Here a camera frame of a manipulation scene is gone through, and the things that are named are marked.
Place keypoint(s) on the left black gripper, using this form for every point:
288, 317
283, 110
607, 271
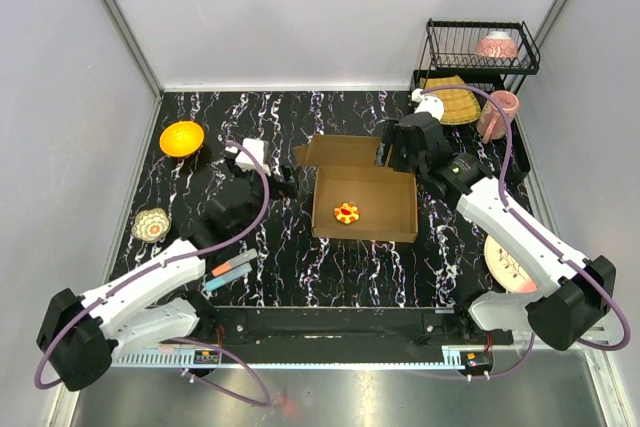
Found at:
288, 187

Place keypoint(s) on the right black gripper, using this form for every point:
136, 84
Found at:
392, 135

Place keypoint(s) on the orange flower toy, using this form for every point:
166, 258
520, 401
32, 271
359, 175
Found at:
346, 213

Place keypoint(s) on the brown cardboard box sheet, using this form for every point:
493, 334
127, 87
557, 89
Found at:
346, 172

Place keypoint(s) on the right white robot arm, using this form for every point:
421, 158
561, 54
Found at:
571, 291

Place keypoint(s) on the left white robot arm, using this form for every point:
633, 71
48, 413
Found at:
82, 334

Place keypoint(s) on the yellow woven plate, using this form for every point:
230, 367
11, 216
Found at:
461, 106

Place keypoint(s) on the pink mug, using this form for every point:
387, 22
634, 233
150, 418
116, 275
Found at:
491, 125

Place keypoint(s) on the orange bowl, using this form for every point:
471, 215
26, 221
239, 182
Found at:
181, 139

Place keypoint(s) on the blue marker pen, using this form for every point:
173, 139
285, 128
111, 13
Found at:
228, 277

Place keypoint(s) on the pink patterned bowl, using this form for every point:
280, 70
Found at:
497, 45

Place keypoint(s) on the small floral patterned bowl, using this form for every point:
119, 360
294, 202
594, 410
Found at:
151, 225

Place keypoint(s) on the pink round plate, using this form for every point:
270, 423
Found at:
508, 273

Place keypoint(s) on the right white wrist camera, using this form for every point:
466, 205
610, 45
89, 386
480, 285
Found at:
428, 103

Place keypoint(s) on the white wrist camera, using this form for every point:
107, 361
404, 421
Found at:
252, 154
428, 103

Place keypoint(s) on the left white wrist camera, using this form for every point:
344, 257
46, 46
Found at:
252, 154

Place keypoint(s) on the black wire dish rack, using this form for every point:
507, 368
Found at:
449, 57

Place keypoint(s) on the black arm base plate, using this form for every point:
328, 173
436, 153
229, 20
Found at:
297, 335

